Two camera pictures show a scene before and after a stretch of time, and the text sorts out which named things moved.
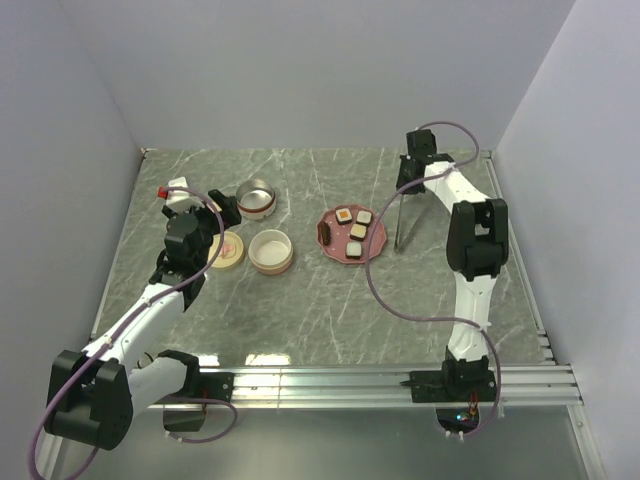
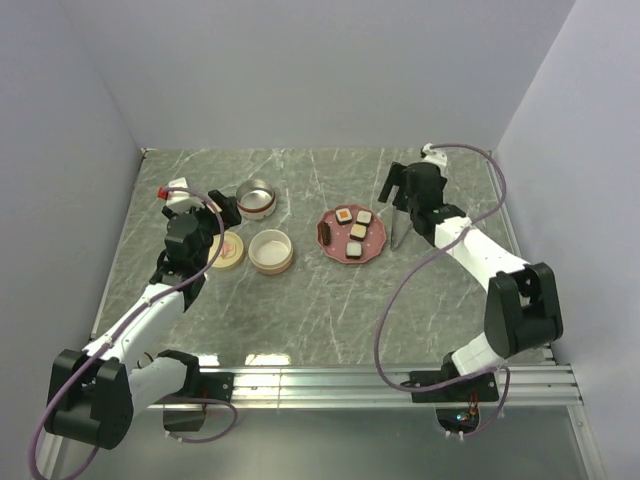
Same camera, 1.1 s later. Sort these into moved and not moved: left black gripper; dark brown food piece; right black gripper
Moved: right black gripper
Not moved: left black gripper; dark brown food piece
